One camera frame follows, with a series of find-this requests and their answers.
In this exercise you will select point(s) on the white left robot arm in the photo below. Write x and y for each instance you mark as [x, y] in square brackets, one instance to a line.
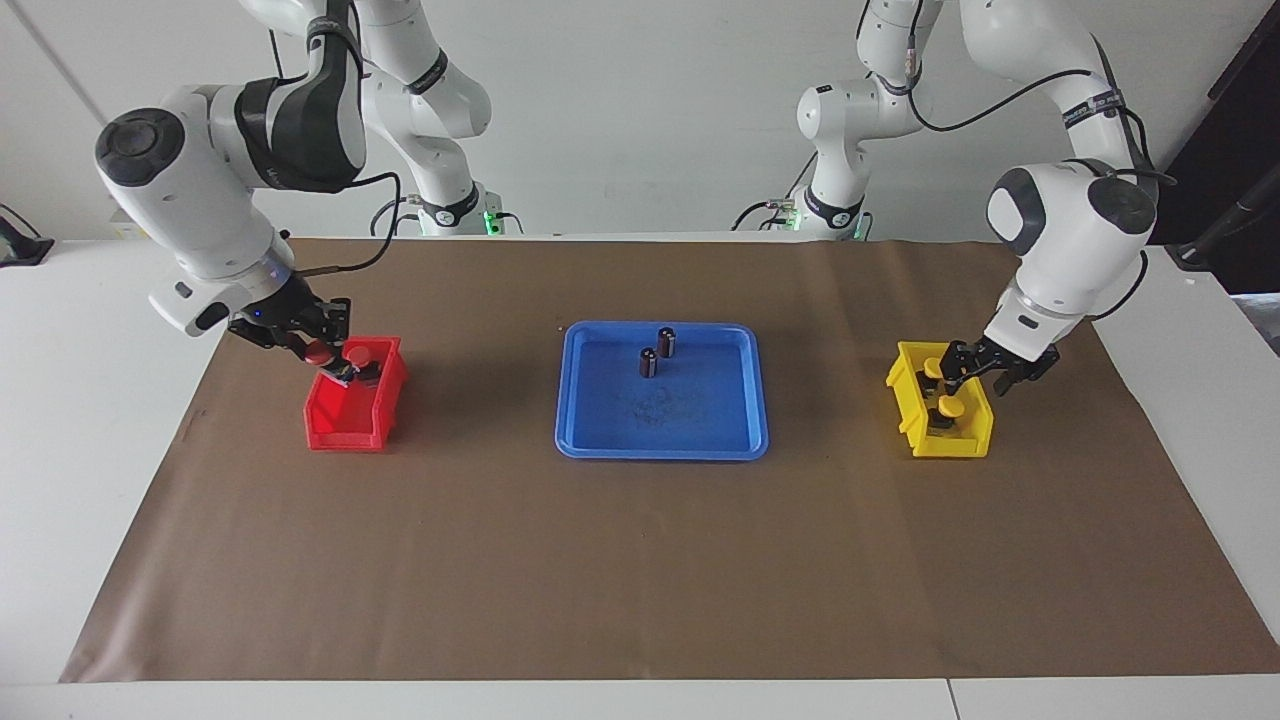
[1060, 230]

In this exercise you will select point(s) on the yellow push button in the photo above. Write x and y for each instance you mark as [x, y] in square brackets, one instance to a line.
[932, 370]
[951, 407]

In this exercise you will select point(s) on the blue plastic tray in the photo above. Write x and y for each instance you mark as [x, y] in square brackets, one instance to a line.
[700, 430]

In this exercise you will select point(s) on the black cylindrical capacitor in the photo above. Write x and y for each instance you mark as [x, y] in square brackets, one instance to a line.
[648, 363]
[667, 342]

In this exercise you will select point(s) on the yellow plastic bin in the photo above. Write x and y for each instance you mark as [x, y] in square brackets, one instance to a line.
[955, 447]

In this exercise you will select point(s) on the red plastic bin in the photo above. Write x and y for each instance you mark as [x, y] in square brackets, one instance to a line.
[345, 438]

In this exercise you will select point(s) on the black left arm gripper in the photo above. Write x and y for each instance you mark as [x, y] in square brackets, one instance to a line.
[1000, 355]

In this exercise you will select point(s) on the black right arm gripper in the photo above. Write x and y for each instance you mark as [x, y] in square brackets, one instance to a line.
[290, 315]

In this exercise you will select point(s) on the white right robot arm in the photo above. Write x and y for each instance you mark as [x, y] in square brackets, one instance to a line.
[200, 210]

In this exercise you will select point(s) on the brown paper table mat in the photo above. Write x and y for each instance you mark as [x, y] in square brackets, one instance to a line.
[640, 560]

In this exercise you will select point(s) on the red push button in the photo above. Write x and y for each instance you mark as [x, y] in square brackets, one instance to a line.
[318, 352]
[359, 352]

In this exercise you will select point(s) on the white wall socket box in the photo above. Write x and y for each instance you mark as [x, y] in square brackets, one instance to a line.
[125, 225]

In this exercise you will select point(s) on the black stand bar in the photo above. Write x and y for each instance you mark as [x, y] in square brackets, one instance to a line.
[1225, 225]

